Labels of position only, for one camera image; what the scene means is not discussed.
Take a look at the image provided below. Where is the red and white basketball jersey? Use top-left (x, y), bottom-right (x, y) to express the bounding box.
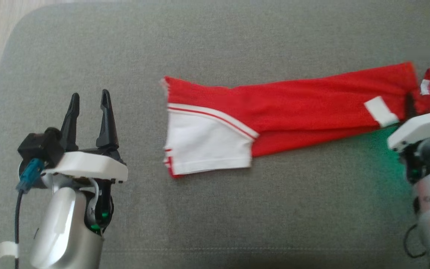
top-left (160, 62), bottom-right (419, 179)

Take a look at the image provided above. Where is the thin black looped cable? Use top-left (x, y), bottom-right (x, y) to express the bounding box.
top-left (403, 223), bottom-right (429, 259)

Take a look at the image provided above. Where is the large grey sofa seat cushion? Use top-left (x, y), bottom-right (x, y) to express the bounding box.
top-left (0, 0), bottom-right (430, 269)

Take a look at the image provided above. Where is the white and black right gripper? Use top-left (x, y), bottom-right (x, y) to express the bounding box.
top-left (387, 93), bottom-right (430, 183)

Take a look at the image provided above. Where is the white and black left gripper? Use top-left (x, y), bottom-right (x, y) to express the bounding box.
top-left (43, 89), bottom-right (128, 234)

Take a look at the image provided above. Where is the white cable label tag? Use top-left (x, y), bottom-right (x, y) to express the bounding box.
top-left (0, 242), bottom-right (18, 266)

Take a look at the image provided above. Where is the black cable with teal connector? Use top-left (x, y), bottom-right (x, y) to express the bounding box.
top-left (13, 158), bottom-right (46, 269)

